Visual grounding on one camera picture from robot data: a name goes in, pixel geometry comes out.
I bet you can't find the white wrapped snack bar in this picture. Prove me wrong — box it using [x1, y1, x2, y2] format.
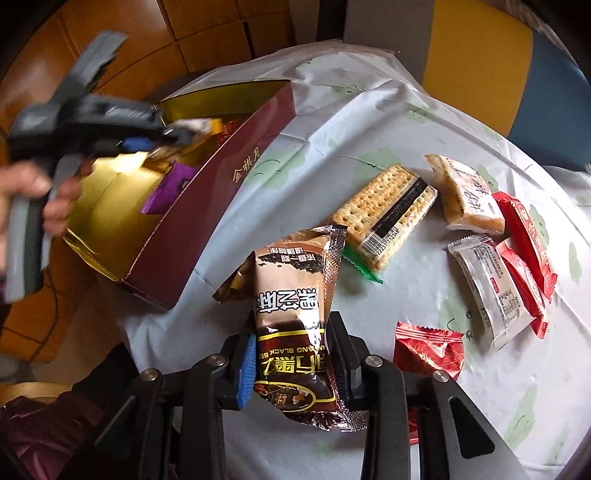
[447, 234, 533, 351]

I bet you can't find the gold maroon gift tin box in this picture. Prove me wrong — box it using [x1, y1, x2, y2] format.
[64, 80, 296, 310]

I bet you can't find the small red candy packet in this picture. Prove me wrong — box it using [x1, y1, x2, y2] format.
[393, 321, 467, 446]

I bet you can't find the grey yellow blue sofa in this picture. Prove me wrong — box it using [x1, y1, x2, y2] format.
[344, 1, 590, 171]

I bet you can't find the beige pastry packet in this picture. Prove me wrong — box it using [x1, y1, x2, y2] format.
[425, 154, 505, 235]

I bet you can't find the clear orange peanut snack bag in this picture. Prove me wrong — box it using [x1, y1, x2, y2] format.
[145, 118, 242, 163]

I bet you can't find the purple snack packet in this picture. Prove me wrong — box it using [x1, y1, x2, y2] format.
[141, 162, 197, 215]

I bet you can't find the person left hand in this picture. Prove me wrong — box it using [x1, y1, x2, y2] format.
[0, 159, 93, 271]

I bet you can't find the long red snack packet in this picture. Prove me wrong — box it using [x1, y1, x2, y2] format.
[493, 191, 557, 301]

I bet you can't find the white green cloud tablecloth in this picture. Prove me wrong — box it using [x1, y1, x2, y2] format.
[120, 43, 590, 479]

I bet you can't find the brown black sesame snack bag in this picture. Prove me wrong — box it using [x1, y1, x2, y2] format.
[214, 224, 367, 432]

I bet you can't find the cracker pack green end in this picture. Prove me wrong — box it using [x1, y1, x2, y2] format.
[325, 164, 438, 284]

